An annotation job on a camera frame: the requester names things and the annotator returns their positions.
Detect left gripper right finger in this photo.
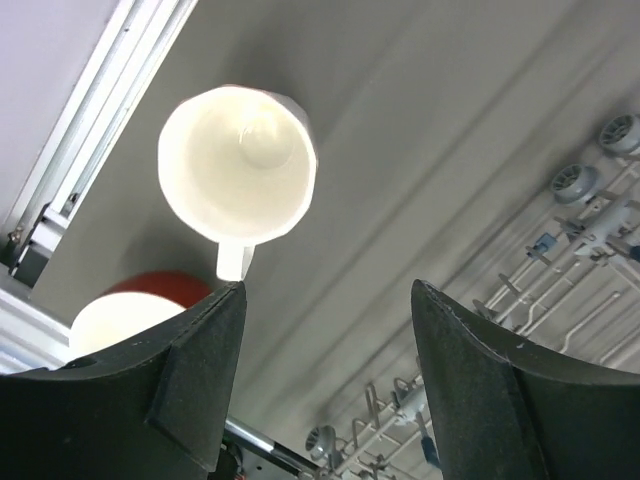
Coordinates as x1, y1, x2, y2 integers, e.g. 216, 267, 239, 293
411, 280, 639, 479

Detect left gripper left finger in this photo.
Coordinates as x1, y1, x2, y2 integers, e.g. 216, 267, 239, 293
1, 282, 247, 479

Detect red mug white inside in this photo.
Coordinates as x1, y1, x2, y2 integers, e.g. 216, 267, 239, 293
68, 271, 212, 356

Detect grey wire dish rack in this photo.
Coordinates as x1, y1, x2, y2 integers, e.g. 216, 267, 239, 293
305, 113, 639, 479

